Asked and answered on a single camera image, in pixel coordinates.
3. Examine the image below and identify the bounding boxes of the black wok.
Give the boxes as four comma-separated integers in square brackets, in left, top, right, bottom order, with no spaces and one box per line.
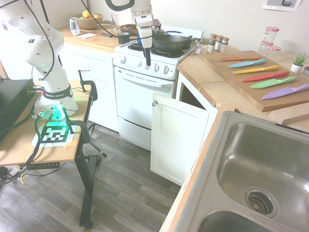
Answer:
[152,34,201,52]

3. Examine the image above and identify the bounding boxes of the wooden robot table, black legs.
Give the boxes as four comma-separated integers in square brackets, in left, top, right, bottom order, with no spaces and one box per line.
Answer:
[0,81,102,229]

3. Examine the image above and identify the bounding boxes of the steel pot with blue handle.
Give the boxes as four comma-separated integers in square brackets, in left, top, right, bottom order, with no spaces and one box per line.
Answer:
[154,25,182,34]

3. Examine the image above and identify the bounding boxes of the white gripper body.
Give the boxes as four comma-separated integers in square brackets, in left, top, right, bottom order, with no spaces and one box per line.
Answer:
[138,26,154,49]

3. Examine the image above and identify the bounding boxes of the large wooden cutting board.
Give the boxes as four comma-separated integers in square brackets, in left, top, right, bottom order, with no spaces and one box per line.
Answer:
[198,50,309,112]

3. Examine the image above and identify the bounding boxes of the clear drinking glass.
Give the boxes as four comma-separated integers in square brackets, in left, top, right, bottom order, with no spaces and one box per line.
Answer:
[111,14,121,32]

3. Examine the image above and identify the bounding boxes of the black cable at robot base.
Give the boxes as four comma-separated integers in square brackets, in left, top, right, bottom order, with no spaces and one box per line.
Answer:
[19,110,49,171]

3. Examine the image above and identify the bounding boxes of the clear plastic package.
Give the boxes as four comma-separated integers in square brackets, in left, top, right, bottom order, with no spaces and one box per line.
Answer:
[69,16,81,36]

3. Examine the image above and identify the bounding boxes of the small wooden board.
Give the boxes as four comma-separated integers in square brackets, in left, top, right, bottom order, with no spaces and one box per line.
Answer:
[269,103,309,125]

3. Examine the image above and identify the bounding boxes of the small potted green plant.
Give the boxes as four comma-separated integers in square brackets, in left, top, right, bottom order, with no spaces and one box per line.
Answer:
[290,52,309,74]

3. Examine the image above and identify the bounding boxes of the paper fiducial marker sheet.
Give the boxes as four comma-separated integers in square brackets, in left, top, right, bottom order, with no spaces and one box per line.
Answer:
[32,122,80,149]

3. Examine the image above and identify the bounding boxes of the orange knife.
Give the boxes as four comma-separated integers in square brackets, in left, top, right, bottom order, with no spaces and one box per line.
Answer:
[219,56,260,62]

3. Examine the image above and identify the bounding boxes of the purple knife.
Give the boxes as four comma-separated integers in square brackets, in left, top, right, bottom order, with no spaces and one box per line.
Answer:
[261,84,309,101]

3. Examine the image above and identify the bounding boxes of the wooden fruit bowl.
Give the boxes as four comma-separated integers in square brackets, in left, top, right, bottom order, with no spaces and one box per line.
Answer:
[76,13,104,30]

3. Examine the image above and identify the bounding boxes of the green knife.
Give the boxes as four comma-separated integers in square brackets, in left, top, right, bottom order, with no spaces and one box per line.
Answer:
[250,76,297,89]

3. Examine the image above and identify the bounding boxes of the red knife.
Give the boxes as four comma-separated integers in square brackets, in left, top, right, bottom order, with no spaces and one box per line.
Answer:
[242,71,290,83]

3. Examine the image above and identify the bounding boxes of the stainless steel double sink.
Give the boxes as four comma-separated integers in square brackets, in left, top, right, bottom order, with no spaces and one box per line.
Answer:
[173,110,309,232]

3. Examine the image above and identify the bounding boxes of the black tripod leg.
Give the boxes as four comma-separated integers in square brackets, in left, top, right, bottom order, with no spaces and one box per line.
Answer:
[86,122,108,158]

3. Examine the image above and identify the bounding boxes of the black tape roll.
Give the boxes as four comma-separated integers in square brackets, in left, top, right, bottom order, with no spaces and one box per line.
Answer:
[118,32,130,44]

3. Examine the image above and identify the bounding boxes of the white cabinet door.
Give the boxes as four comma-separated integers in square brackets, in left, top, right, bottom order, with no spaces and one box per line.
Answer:
[150,92,210,187]

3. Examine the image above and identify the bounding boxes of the white base cabinet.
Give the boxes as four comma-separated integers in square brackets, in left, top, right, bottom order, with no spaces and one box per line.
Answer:
[59,41,119,132]

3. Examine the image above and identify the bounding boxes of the black clamp with red tip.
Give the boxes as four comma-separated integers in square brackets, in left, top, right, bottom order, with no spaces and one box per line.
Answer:
[77,69,98,101]

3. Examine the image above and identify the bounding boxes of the paper poster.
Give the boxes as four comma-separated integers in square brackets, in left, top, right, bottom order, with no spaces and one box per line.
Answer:
[262,0,303,12]

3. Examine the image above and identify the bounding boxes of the yellow knife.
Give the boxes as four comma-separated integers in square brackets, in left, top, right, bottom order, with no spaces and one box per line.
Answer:
[233,65,281,75]

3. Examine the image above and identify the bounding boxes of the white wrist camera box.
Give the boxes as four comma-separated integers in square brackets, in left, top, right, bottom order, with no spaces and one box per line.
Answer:
[134,15,154,29]

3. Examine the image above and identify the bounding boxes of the black controller box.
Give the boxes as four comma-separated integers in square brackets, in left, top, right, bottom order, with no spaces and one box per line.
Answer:
[0,79,37,143]

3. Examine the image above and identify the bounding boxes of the teal knife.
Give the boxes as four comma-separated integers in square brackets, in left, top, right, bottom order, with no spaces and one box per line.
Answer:
[228,59,267,69]

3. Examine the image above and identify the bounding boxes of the white fridge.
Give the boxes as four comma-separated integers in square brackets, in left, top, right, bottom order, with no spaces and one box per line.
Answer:
[0,18,34,80]

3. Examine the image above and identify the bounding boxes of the white corner cabinet frame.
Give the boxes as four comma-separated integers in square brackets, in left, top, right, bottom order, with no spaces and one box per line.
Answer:
[175,71,219,170]

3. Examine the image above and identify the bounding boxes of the brown pan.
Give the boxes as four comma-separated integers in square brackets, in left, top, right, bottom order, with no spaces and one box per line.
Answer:
[120,23,139,35]

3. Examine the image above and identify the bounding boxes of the white kitchen stove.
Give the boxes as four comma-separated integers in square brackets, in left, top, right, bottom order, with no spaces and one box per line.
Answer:
[112,23,205,152]

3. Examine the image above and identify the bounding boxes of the glass jar with checked lid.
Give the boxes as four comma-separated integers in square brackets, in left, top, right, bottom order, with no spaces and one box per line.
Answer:
[267,45,281,61]
[258,41,273,57]
[264,26,280,45]

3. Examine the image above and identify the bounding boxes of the table height control panel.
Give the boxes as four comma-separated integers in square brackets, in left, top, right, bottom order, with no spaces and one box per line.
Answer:
[26,162,60,170]

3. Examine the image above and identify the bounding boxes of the metal sink drain strainer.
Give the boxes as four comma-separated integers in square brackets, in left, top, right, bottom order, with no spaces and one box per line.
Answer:
[244,187,278,216]

